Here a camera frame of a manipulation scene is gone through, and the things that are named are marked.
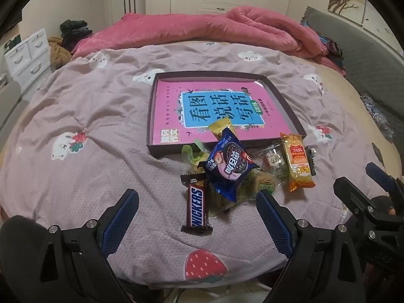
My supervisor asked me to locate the orange snack packet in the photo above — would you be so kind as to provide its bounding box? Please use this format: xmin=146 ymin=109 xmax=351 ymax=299
xmin=280 ymin=132 xmax=316 ymax=193

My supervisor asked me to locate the colourful clothes pile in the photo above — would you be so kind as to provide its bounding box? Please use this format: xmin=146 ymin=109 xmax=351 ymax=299
xmin=317 ymin=33 xmax=346 ymax=76

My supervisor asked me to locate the brown chocolate bar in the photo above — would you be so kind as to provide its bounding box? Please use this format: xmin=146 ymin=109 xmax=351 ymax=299
xmin=180 ymin=174 xmax=213 ymax=235

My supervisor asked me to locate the tree wall painting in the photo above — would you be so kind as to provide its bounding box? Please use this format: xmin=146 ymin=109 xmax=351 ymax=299
xmin=326 ymin=0 xmax=404 ymax=54

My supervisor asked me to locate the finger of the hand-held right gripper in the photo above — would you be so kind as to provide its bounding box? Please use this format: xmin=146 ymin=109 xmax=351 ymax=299
xmin=334 ymin=177 xmax=392 ymax=241
xmin=365 ymin=162 xmax=404 ymax=201

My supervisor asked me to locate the grey padded headboard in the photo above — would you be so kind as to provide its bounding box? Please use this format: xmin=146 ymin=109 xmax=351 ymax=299
xmin=301 ymin=6 xmax=404 ymax=152

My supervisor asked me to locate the green clear snack packet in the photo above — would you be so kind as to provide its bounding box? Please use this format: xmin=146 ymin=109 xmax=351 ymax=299
xmin=181 ymin=139 xmax=209 ymax=175

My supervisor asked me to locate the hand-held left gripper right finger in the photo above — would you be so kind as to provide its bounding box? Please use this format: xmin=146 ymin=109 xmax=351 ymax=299
xmin=256 ymin=190 xmax=367 ymax=303

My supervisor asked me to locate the clear candy packet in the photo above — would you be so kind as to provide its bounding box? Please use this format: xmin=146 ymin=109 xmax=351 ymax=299
xmin=252 ymin=143 xmax=286 ymax=177

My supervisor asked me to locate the clear floss cake packet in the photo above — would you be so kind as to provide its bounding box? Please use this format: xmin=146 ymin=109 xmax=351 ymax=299
xmin=207 ymin=167 xmax=283 ymax=218

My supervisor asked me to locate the blue cookie packet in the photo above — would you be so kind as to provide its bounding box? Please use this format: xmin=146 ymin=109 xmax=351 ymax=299
xmin=198 ymin=128 xmax=260 ymax=203

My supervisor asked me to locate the brown knit blanket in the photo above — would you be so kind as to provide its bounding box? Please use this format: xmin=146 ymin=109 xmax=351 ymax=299
xmin=47 ymin=36 xmax=73 ymax=70

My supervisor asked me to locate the tan bed sheet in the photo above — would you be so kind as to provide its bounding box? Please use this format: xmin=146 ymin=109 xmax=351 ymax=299
xmin=303 ymin=60 xmax=404 ymax=177

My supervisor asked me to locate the white drawer cabinet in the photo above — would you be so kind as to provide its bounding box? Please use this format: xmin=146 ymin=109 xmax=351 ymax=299
xmin=3 ymin=28 xmax=53 ymax=87

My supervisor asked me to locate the dark shallow cardboard box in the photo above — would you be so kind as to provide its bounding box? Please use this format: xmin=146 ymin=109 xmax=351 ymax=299
xmin=146 ymin=72 xmax=307 ymax=159

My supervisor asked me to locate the dark clothes pile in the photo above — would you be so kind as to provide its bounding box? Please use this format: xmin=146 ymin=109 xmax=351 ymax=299
xmin=59 ymin=20 xmax=93 ymax=53

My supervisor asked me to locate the printed mauve bed sheet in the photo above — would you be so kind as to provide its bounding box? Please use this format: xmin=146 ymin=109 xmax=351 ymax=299
xmin=0 ymin=39 xmax=404 ymax=291

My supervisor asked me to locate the yellow snack packet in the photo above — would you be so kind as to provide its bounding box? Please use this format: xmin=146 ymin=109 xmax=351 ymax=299
xmin=208 ymin=117 xmax=236 ymax=139

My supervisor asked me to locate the patterned pillow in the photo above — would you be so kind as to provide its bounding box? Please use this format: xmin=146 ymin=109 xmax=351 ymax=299
xmin=360 ymin=94 xmax=395 ymax=142

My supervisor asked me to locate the pink quilt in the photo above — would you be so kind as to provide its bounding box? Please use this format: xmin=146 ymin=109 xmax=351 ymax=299
xmin=71 ymin=6 xmax=341 ymax=70

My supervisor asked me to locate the pink book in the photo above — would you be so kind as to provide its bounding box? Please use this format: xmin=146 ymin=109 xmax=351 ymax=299
xmin=153 ymin=80 xmax=304 ymax=147

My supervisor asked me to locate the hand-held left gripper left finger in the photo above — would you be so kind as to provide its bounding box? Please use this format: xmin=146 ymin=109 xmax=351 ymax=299
xmin=35 ymin=189 xmax=140 ymax=303

